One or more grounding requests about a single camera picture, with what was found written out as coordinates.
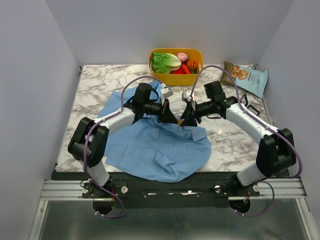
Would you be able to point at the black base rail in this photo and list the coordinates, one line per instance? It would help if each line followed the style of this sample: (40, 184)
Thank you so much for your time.
(201, 189)

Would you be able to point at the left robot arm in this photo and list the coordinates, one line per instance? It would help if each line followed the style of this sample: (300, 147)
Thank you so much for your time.
(89, 140)

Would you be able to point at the black display box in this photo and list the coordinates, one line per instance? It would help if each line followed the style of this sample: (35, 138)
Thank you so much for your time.
(244, 100)
(251, 107)

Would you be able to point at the blue chip bag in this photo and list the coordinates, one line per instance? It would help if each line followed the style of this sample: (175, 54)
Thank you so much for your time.
(251, 80)

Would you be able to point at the red pepper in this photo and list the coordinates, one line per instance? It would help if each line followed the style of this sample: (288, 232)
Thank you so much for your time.
(183, 70)

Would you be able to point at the yellow plastic basket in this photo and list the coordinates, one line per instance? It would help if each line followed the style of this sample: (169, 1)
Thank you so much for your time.
(178, 80)

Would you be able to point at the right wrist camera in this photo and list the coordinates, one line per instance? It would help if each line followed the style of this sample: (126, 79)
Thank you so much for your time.
(187, 96)

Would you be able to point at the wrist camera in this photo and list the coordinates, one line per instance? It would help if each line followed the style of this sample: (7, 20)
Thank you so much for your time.
(165, 92)
(187, 96)

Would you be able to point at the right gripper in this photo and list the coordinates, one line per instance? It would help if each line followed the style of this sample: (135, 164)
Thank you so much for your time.
(191, 111)

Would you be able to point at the red onion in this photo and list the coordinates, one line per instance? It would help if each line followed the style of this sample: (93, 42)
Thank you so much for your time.
(183, 57)

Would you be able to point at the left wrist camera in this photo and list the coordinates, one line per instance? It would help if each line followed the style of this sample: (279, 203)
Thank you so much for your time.
(165, 92)

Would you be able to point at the orange carrots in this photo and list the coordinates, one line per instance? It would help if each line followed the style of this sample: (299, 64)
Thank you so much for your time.
(192, 65)

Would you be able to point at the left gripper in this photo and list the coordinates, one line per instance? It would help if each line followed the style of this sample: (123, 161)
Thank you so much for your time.
(165, 115)

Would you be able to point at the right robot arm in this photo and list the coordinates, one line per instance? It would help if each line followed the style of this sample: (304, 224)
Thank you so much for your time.
(275, 152)

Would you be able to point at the green lettuce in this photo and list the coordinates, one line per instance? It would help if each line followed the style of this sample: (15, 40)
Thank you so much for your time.
(164, 63)

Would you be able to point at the blue shirt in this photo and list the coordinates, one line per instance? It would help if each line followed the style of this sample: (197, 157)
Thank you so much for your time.
(157, 151)

